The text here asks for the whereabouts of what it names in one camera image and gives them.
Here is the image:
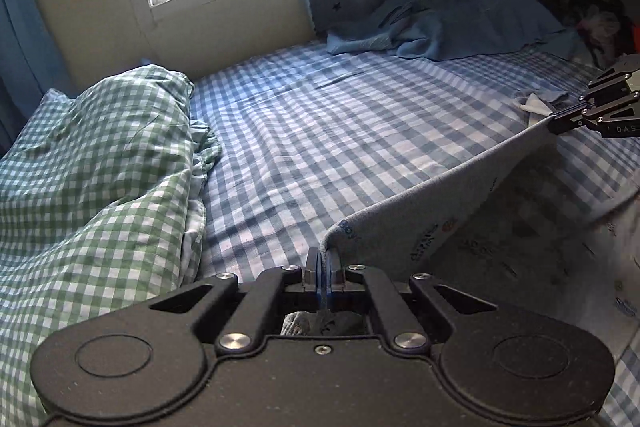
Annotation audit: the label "blue curtain left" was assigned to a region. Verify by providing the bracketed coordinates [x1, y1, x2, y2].
[1, 0, 78, 153]

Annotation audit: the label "grey printed pants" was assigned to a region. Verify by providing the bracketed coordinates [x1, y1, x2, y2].
[296, 91, 639, 348]

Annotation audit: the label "blue checkered bed sheet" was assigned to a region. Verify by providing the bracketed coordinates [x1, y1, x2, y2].
[191, 43, 639, 426]

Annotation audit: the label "green checkered duvet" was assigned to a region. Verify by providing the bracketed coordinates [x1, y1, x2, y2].
[1, 65, 221, 426]

